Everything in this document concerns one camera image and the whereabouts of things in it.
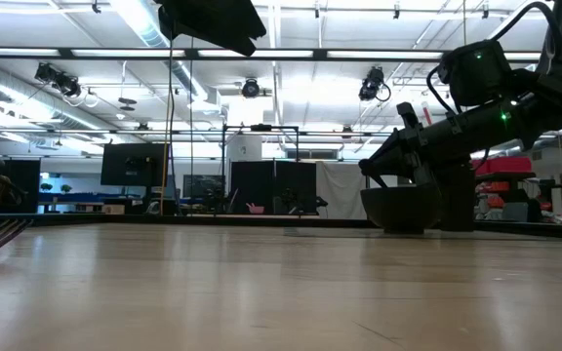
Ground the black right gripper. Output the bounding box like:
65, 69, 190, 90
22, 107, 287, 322
358, 100, 465, 183

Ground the black bowl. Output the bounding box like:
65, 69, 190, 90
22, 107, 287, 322
359, 182, 442, 235

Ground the white hanging sheet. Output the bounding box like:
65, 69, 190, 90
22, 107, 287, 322
315, 162, 399, 220

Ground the large black monitor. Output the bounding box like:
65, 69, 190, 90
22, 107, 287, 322
100, 142, 170, 188

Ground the small dark monitor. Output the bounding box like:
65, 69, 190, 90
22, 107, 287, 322
181, 174, 226, 199

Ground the blue table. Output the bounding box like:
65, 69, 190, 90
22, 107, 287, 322
36, 191, 107, 207

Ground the dark background workstation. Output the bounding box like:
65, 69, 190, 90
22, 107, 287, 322
0, 131, 42, 215

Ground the silver ceiling duct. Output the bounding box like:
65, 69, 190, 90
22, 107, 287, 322
108, 0, 223, 114

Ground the black ceiling camera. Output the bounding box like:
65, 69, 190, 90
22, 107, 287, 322
239, 77, 261, 100
357, 66, 392, 102

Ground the black hanging cable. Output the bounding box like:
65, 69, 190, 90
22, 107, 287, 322
188, 38, 196, 215

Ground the black horizontal frame beam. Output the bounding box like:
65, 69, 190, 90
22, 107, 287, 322
0, 46, 562, 61

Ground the wire shelf with red bins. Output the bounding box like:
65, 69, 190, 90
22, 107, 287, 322
472, 154, 555, 223

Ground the black gantry frame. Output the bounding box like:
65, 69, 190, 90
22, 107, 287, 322
221, 123, 301, 215

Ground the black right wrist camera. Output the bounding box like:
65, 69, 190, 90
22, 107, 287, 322
437, 38, 515, 109

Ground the black partition wall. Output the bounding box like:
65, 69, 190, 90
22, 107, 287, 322
230, 160, 318, 215

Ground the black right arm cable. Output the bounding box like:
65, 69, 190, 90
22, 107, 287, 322
424, 0, 562, 116

